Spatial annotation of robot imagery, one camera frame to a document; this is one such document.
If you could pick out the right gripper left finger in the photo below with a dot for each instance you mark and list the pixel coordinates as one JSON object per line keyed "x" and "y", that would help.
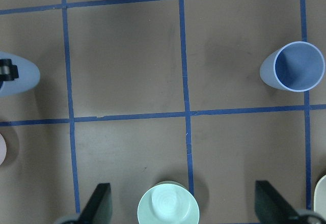
{"x": 99, "y": 208}

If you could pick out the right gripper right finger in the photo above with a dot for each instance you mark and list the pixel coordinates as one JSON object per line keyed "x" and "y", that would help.
{"x": 271, "y": 207}

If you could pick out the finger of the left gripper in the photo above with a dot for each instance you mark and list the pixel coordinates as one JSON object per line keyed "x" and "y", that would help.
{"x": 9, "y": 72}

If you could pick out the blue cup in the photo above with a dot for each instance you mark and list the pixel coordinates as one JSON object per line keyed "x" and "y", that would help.
{"x": 297, "y": 67}
{"x": 29, "y": 76}

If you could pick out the white toaster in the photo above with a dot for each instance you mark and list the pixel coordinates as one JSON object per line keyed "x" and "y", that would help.
{"x": 319, "y": 197}

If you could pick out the green bowl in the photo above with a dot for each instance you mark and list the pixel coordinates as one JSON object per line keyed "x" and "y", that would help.
{"x": 168, "y": 202}

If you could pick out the pink bowl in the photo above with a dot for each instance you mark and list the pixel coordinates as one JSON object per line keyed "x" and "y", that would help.
{"x": 3, "y": 149}

